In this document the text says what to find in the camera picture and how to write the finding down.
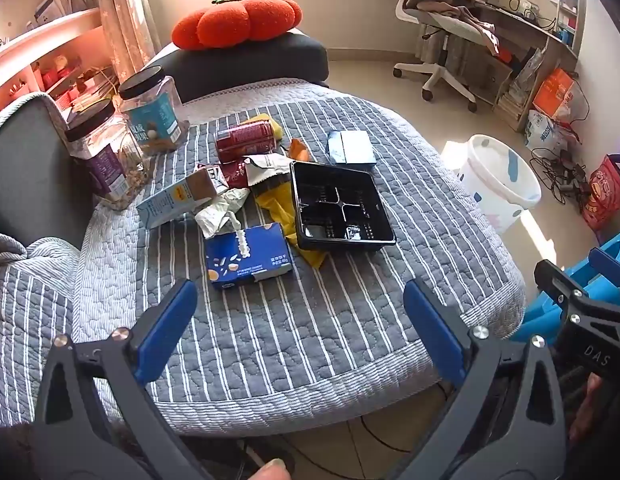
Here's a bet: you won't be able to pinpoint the black plastic tray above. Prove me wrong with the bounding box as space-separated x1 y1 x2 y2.
289 161 397 252

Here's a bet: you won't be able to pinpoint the orange snack wrapper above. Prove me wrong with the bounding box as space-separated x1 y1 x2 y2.
282 138 309 163

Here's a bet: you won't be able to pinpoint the blue plastic stool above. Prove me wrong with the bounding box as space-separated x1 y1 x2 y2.
510 230 620 346

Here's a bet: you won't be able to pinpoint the orange box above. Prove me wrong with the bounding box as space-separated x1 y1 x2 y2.
532 67 581 123

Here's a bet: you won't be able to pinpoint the red shopping bag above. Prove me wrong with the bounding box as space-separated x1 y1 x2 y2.
581 155 620 231

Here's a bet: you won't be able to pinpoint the clear jar teal label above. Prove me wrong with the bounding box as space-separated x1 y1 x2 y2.
118 66 191 156

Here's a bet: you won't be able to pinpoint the stack of books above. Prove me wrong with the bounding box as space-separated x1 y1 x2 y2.
495 47 546 131

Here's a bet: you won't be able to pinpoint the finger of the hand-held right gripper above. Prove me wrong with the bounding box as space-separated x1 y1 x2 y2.
534 259 616 321
587 246 620 306

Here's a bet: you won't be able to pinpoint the floral curtain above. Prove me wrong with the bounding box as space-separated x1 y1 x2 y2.
62 0 158 86

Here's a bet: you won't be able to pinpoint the yellow plastic bag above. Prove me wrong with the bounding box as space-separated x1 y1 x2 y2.
254 180 328 267

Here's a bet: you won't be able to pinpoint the light blue packet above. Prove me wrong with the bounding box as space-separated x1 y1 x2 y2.
327 130 377 166

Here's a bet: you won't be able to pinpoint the person's right hand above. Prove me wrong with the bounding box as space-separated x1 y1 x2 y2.
570 372 610 443

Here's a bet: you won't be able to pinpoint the white plastic bag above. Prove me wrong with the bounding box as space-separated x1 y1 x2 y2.
525 109 576 151

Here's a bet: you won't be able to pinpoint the white foil snack wrapper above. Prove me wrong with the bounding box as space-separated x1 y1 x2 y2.
244 152 293 188

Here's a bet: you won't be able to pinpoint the black cables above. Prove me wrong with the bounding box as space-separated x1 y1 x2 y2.
530 147 588 206

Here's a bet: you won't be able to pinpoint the white shelf unit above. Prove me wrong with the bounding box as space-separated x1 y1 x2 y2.
0 0 121 126

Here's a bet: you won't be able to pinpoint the white plastic bin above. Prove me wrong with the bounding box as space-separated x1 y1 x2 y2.
457 134 542 233

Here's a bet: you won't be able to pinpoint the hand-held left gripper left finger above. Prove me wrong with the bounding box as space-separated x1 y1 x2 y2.
32 279 216 480

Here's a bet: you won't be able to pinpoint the clear jar purple label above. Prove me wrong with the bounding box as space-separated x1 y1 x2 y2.
64 99 151 211

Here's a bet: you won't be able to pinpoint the blue biscuit box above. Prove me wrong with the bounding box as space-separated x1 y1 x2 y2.
205 222 294 291

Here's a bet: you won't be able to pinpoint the dark grey seat cushion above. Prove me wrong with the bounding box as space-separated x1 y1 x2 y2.
146 30 330 103

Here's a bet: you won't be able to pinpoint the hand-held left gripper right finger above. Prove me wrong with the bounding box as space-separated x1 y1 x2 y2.
400 277 571 480

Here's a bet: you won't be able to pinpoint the white office chair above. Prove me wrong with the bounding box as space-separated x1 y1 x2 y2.
392 0 496 113

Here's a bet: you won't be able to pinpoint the grey striped quilted blanket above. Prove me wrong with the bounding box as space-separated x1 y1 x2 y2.
0 80 527 436

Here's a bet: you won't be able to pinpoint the orange pumpkin cushion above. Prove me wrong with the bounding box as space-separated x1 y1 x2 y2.
171 0 303 51

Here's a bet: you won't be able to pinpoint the blue and brown drink carton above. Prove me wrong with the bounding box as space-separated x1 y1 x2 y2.
136 166 230 231

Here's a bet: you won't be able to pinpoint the person's left hand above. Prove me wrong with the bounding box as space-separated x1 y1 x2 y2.
252 457 293 480

